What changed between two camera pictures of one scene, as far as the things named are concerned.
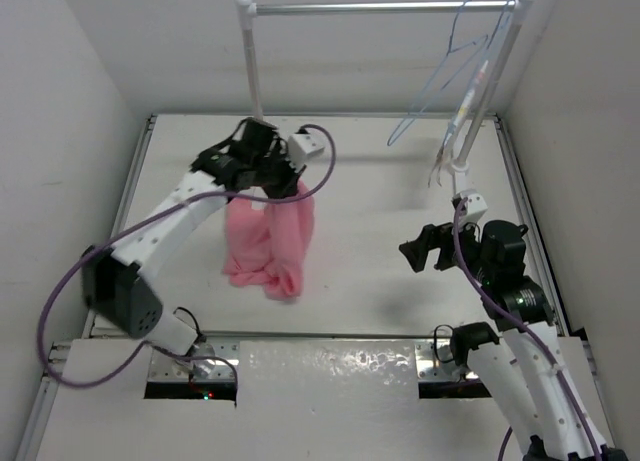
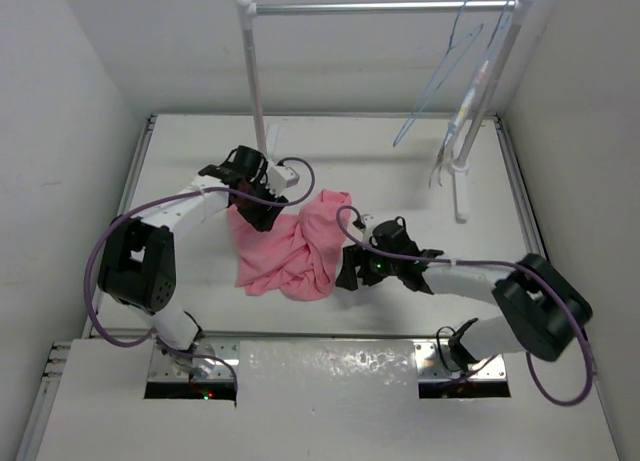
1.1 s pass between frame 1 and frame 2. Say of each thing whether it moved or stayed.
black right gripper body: moved
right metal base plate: stayed
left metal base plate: stayed
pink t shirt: moved
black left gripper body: moved
